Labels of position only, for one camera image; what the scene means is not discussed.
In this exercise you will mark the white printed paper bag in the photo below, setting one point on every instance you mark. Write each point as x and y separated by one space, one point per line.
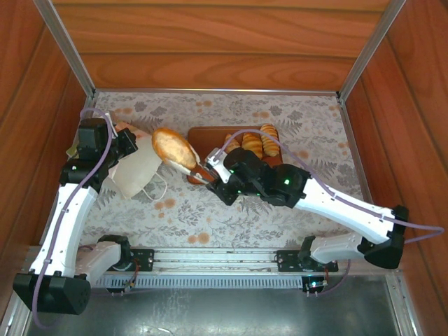
136 168

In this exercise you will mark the brown rectangular tray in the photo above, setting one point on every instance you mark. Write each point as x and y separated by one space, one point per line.
206 136

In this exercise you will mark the long golden fake baguette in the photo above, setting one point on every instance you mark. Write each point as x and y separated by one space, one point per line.
173 147

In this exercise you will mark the golden ridged fake croissant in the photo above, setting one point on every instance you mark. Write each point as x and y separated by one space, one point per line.
252 145
232 145

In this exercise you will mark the ridged spiral fake bread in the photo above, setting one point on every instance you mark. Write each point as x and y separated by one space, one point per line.
270 141

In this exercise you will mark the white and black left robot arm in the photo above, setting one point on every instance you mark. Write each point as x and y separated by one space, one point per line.
70 224

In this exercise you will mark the floral patterned table mat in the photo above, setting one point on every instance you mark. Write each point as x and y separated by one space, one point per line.
224 227

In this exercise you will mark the circuit board with green light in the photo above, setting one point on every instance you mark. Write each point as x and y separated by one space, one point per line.
315 285

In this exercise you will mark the reflective steel sheet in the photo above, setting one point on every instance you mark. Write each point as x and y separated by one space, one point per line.
210 315

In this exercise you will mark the thin aluminium cross rail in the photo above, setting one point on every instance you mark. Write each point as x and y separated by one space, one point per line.
217 91

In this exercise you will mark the wide aluminium base rail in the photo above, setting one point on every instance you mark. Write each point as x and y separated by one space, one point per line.
217 260

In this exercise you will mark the aluminium frame post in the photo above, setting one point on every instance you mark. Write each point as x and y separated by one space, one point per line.
371 49
59 35

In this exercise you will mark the aluminium lower frame rail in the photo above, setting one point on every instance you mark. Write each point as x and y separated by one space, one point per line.
10 322
402 308

